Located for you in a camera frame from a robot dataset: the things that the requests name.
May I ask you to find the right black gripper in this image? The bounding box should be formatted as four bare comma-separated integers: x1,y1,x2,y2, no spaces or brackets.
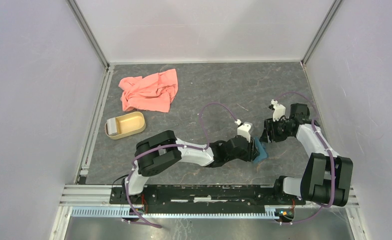
258,117,293,143

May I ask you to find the blue card holder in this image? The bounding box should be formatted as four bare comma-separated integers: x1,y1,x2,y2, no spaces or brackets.
252,137,269,164

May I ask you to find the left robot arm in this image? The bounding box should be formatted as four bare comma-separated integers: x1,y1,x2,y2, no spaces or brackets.
121,130,268,204

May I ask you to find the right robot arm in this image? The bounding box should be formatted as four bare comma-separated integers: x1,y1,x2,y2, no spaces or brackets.
260,100,353,207

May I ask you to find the silver card in tray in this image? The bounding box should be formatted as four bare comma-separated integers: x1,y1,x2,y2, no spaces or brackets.
105,117,118,136

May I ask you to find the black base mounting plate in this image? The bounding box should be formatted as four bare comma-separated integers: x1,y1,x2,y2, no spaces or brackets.
109,184,306,214

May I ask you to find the pink crumpled cloth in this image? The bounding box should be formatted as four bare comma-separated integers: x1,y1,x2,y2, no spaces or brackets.
118,68,178,113

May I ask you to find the gold oval tray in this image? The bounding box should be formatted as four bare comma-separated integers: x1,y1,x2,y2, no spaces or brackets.
105,111,146,140

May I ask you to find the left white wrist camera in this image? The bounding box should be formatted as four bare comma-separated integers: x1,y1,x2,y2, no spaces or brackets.
235,119,253,142

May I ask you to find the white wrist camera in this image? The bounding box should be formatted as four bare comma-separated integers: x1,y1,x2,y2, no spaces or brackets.
269,99,286,122
235,119,253,142

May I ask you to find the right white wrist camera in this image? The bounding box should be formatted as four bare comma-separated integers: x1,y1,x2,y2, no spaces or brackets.
269,99,286,122

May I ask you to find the aluminium frame rail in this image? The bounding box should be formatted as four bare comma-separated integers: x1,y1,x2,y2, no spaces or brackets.
50,184,369,240

